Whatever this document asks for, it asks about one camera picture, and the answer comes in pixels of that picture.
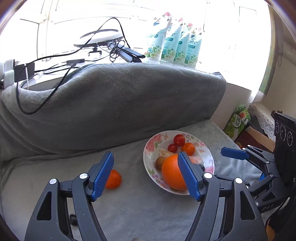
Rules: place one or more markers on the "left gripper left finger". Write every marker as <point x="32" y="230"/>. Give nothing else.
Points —
<point x="50" y="219"/>

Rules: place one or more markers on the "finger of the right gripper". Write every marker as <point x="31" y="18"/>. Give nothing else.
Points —
<point x="249" y="153"/>
<point x="266" y="191"/>

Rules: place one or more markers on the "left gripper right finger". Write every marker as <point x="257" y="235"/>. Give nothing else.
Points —
<point x="205" y="188"/>

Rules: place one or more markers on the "red tomato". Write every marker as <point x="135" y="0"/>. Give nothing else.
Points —
<point x="179" y="140"/>

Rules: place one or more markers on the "brown longan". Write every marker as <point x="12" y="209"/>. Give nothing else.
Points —
<point x="159" y="162"/>

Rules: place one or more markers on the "dark grape lower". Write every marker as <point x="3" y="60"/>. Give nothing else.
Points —
<point x="73" y="220"/>

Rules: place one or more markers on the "small tangerine on plate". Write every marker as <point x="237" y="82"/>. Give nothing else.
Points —
<point x="188" y="148"/>

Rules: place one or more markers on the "large orange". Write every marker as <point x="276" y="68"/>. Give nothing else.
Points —
<point x="172" y="175"/>

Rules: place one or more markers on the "small tangerine on sofa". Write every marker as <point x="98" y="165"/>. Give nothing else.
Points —
<point x="114" y="180"/>

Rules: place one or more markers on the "small cherry tomato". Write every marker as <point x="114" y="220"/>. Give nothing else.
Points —
<point x="172" y="148"/>

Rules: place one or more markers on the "grey sofa seat cover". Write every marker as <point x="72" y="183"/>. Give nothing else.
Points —
<point x="138" y="208"/>

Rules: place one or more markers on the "floral white plate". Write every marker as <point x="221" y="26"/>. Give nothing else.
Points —
<point x="161" y="141"/>

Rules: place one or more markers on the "grey sofa back cushion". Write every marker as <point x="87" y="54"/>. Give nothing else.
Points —
<point x="99" y="106"/>

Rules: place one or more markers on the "black power adapter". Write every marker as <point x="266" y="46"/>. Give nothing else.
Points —
<point x="24" y="71"/>

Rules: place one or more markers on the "black right camera box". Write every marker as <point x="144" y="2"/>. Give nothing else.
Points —
<point x="284" y="151"/>

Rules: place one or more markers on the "ring light stand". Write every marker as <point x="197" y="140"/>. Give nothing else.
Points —
<point x="115" y="43"/>

